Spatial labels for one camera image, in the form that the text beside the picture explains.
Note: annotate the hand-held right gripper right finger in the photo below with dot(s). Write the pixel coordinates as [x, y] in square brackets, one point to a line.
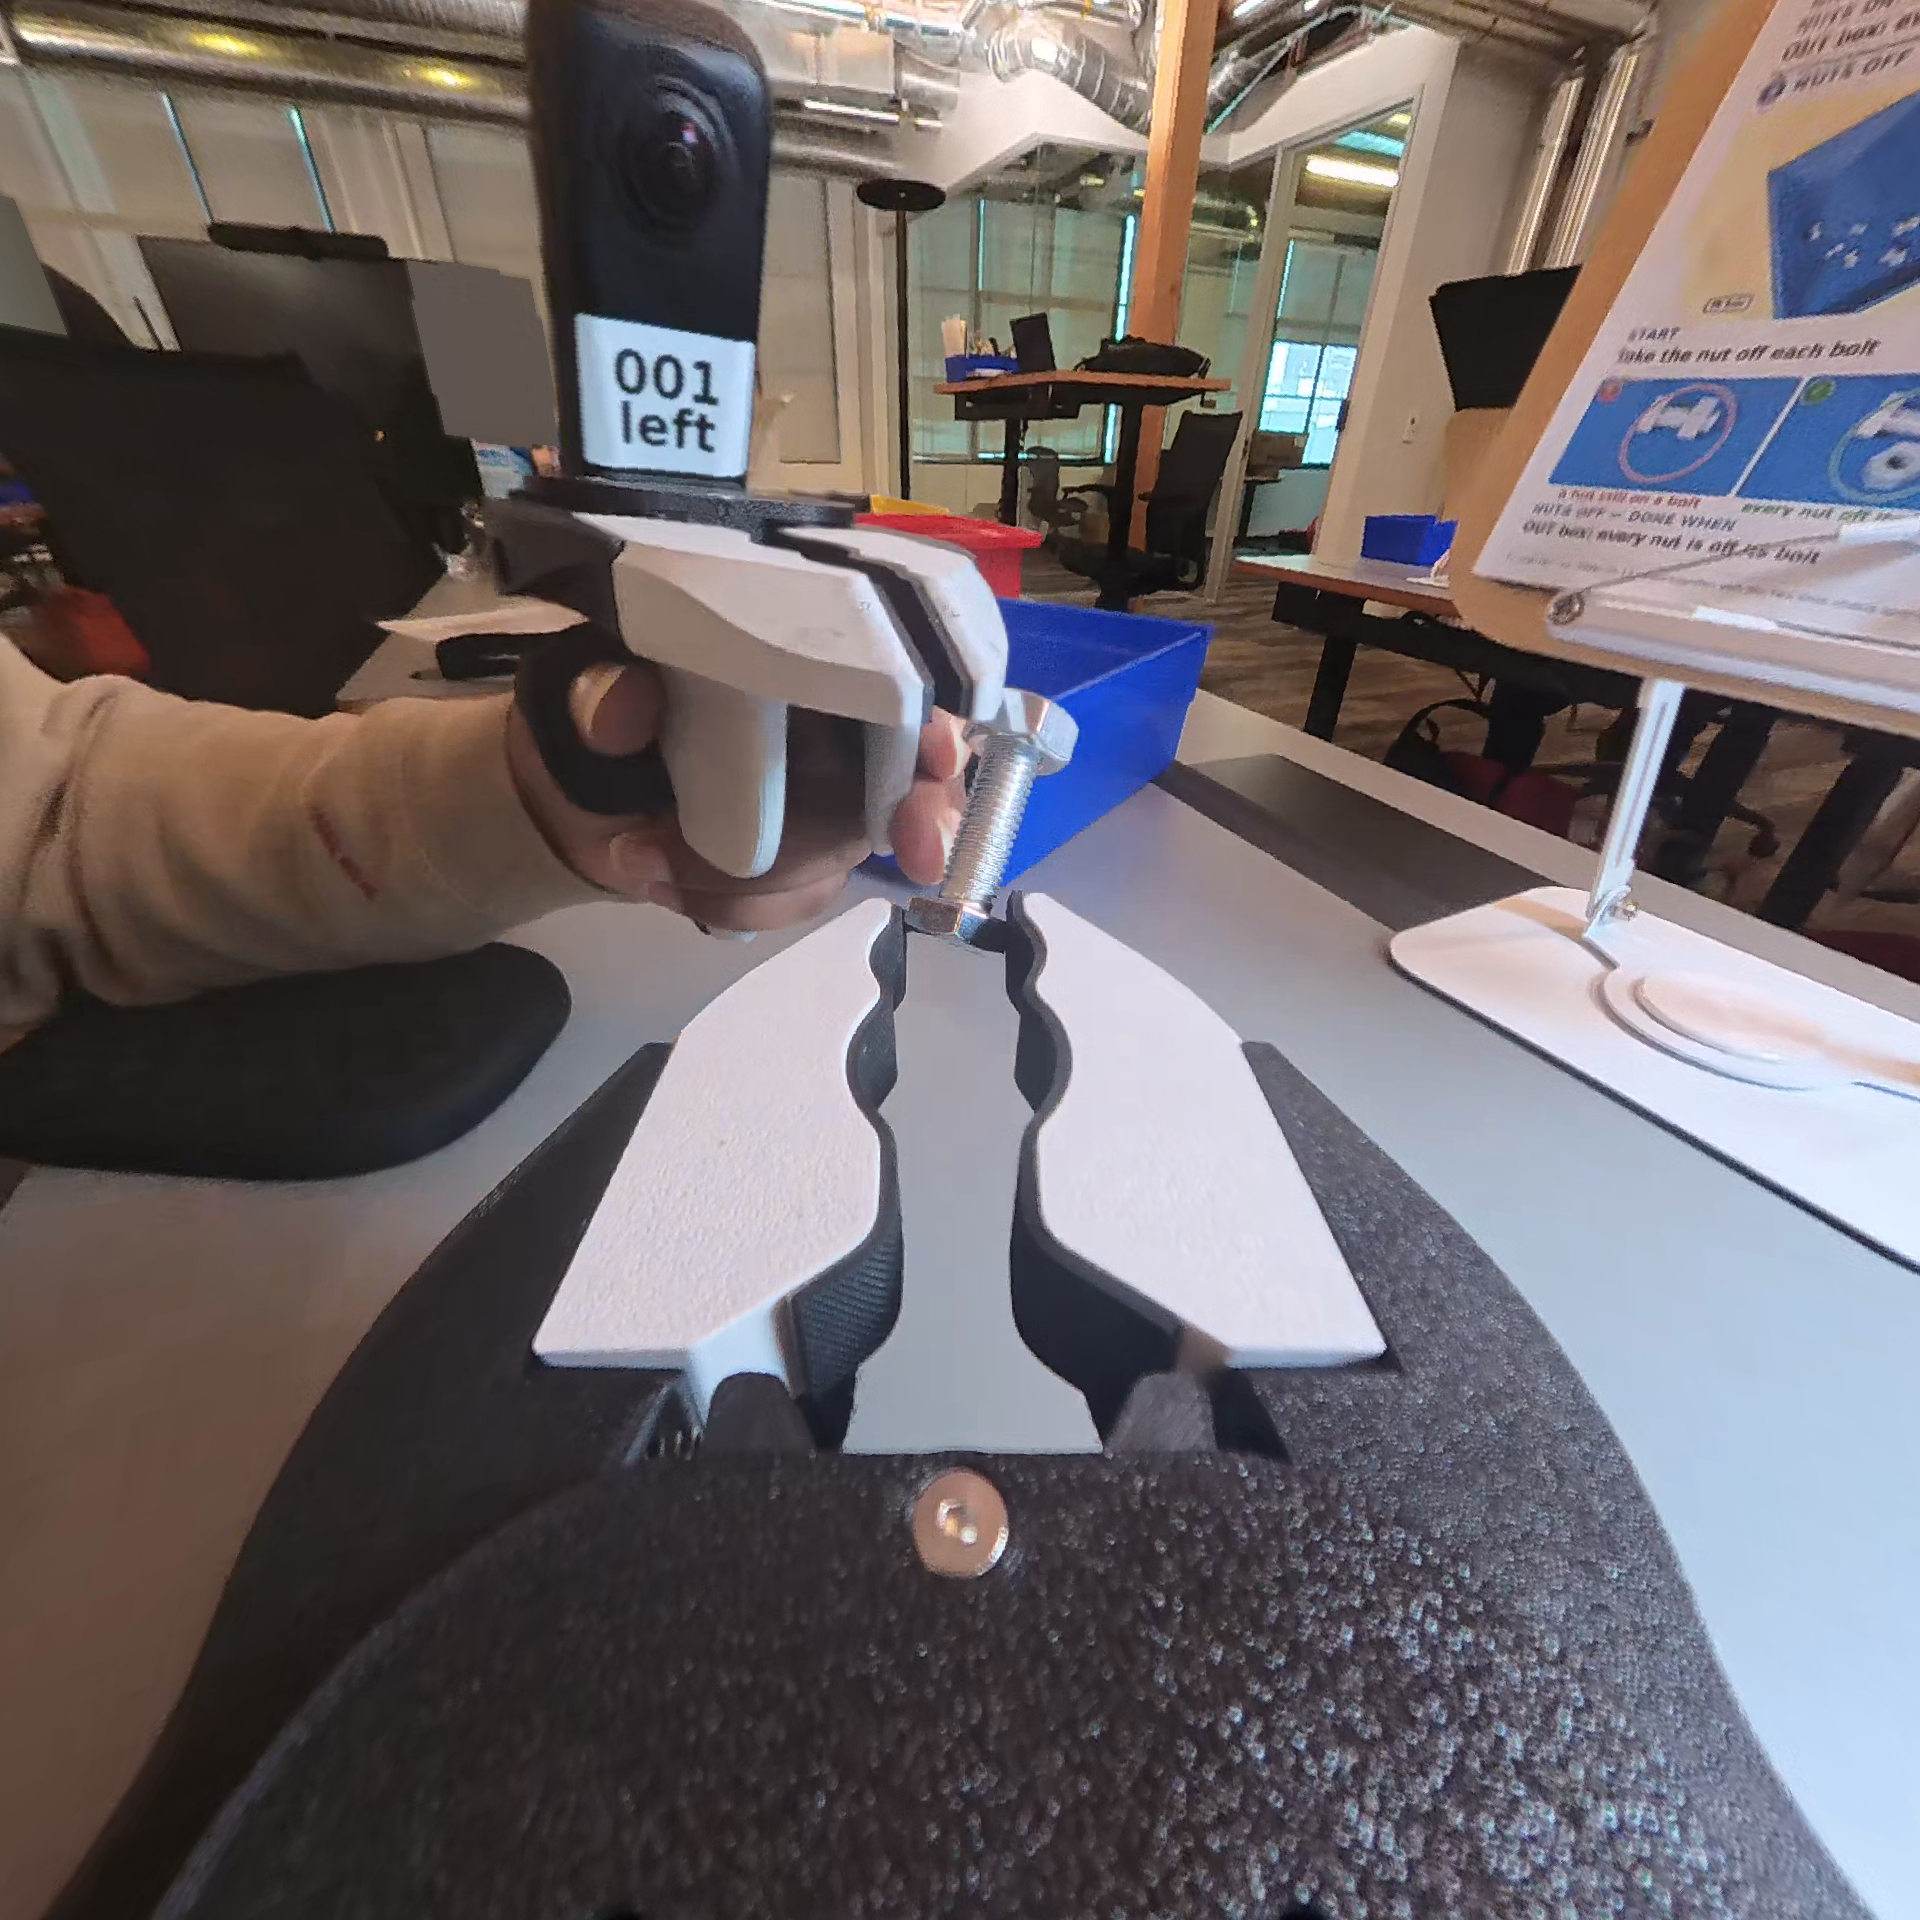
[1200, 1186]

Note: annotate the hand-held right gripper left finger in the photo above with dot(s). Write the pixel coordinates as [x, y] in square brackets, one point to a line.
[720, 1186]

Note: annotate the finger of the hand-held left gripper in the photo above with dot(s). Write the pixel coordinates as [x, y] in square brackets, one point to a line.
[780, 631]
[931, 555]

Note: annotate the steel hex nut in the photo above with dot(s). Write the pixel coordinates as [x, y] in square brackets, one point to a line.
[1035, 737]

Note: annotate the blue plastic bin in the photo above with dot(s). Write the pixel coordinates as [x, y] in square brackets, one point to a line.
[1112, 706]
[1404, 544]

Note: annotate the steel hex bolt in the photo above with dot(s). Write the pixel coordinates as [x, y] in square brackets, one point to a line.
[985, 835]

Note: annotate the person's left forearm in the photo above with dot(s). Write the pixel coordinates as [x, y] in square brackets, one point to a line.
[271, 826]

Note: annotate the person's left hand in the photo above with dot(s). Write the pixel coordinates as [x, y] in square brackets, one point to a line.
[856, 812]

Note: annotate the red plastic bin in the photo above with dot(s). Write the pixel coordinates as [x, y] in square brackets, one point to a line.
[977, 548]

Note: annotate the wooden standing desk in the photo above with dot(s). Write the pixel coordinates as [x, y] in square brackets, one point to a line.
[1035, 384]

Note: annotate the grey monitor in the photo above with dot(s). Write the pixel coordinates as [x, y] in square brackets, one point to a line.
[481, 346]

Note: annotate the black office chair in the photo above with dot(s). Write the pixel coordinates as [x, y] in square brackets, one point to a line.
[1186, 497]

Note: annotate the black backpack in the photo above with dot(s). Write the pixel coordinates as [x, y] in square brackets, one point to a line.
[1140, 356]

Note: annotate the white document stand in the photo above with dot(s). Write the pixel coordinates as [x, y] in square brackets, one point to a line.
[1500, 976]

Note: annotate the black wrist rest pad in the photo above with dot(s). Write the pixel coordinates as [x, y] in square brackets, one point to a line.
[299, 1065]

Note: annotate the printed instruction sheet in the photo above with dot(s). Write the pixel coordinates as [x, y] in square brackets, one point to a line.
[1739, 332]

